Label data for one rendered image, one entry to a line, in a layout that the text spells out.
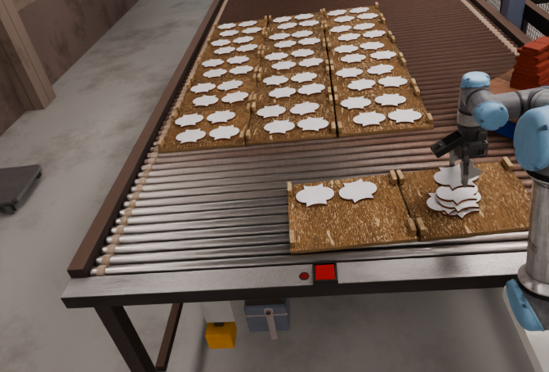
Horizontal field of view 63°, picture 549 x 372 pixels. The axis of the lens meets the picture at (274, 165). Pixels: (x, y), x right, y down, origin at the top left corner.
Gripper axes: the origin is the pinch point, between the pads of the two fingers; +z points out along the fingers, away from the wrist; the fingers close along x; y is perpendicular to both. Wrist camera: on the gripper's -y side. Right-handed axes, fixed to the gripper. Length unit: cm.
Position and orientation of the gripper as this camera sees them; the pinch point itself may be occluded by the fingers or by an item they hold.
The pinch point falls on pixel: (456, 176)
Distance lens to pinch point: 159.1
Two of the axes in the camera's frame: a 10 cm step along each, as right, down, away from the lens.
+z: 1.3, 8.1, 5.7
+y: 9.9, -1.4, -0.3
